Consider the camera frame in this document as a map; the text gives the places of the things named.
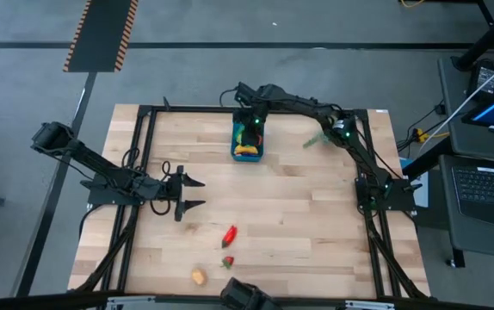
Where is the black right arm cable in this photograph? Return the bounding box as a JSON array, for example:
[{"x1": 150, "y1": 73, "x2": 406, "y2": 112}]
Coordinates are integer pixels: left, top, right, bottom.
[{"x1": 219, "y1": 87, "x2": 239, "y2": 108}]

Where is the black hazard-striped floor mat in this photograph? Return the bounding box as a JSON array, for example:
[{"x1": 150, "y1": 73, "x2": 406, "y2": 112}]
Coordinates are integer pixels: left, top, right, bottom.
[{"x1": 62, "y1": 0, "x2": 139, "y2": 73}]

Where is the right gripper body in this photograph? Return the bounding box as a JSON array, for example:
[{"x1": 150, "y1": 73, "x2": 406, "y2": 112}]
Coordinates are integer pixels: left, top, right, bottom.
[{"x1": 233, "y1": 107, "x2": 269, "y2": 147}]

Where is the black power adapter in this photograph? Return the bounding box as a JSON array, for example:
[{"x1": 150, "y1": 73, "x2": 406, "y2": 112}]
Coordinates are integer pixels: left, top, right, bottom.
[{"x1": 466, "y1": 58, "x2": 494, "y2": 100}]

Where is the teal plastic tupperware container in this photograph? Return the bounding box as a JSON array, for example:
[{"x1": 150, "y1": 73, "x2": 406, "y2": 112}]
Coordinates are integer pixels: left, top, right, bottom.
[{"x1": 229, "y1": 120, "x2": 266, "y2": 164}]

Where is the dark grey side table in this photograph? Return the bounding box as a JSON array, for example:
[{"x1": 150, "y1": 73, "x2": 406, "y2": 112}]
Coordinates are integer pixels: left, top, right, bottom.
[{"x1": 438, "y1": 55, "x2": 494, "y2": 262}]

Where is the black stand leg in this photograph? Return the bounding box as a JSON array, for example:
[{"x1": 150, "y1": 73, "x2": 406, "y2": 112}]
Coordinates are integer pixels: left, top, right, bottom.
[{"x1": 451, "y1": 0, "x2": 494, "y2": 72}]

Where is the black laptop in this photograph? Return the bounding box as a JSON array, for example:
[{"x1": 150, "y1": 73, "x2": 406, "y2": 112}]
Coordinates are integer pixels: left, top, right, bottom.
[{"x1": 451, "y1": 158, "x2": 494, "y2": 229}]

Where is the white cable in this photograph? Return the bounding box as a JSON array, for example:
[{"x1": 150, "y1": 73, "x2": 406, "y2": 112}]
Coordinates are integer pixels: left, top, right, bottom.
[{"x1": 418, "y1": 50, "x2": 494, "y2": 152}]

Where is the potted green plant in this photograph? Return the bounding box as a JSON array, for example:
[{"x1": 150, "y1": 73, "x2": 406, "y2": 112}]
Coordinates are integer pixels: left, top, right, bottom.
[{"x1": 302, "y1": 128, "x2": 332, "y2": 150}]

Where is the red chili pepper toy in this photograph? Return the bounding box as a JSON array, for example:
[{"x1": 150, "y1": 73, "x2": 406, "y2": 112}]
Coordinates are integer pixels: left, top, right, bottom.
[{"x1": 220, "y1": 224, "x2": 238, "y2": 250}]

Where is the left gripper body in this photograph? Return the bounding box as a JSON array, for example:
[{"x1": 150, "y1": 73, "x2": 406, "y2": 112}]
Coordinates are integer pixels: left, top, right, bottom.
[{"x1": 156, "y1": 164, "x2": 187, "y2": 223}]

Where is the black aluminium table frame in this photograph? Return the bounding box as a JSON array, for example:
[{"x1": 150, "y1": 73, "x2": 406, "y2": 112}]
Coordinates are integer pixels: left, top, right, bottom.
[{"x1": 68, "y1": 96, "x2": 431, "y2": 302}]

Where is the yellow banana toy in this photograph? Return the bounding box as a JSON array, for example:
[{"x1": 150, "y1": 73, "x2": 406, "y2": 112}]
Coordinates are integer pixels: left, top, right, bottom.
[{"x1": 233, "y1": 144, "x2": 260, "y2": 156}]

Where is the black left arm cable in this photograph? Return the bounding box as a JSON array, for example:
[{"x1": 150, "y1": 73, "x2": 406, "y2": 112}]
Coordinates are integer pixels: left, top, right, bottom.
[{"x1": 120, "y1": 147, "x2": 175, "y2": 216}]

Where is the brown potato toy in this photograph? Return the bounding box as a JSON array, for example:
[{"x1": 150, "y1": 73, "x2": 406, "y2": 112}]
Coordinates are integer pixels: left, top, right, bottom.
[{"x1": 191, "y1": 268, "x2": 208, "y2": 287}]

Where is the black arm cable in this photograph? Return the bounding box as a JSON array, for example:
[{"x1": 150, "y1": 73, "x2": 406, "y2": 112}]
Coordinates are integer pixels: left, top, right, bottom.
[
  {"x1": 120, "y1": 147, "x2": 175, "y2": 216},
  {"x1": 219, "y1": 87, "x2": 239, "y2": 108}
]

